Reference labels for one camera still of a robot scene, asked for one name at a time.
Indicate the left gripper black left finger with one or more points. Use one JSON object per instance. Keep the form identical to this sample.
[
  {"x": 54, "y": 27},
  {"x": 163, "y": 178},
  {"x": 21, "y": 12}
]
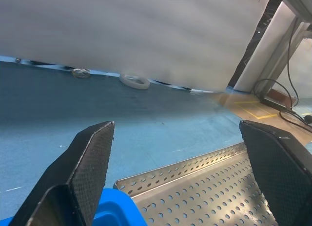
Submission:
[{"x": 80, "y": 177}]

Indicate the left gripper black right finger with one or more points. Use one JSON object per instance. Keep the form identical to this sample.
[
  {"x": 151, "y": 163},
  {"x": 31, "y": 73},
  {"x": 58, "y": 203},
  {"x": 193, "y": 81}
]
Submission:
[{"x": 280, "y": 177}]

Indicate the blue compartment tray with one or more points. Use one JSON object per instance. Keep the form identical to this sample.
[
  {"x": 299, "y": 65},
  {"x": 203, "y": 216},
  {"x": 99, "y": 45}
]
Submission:
[{"x": 117, "y": 211}]

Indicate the perforated metal tray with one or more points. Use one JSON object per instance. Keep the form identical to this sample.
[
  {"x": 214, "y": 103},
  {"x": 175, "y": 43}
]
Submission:
[{"x": 195, "y": 192}]

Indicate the small metal ball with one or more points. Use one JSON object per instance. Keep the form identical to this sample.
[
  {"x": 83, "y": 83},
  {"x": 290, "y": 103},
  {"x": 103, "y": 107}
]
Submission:
[{"x": 17, "y": 60}]

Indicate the white backdrop sheet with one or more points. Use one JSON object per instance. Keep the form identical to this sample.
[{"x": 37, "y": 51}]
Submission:
[{"x": 122, "y": 28}]

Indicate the grey metal frame beam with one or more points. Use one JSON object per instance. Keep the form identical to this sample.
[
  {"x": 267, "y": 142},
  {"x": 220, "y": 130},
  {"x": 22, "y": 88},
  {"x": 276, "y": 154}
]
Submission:
[{"x": 299, "y": 4}]

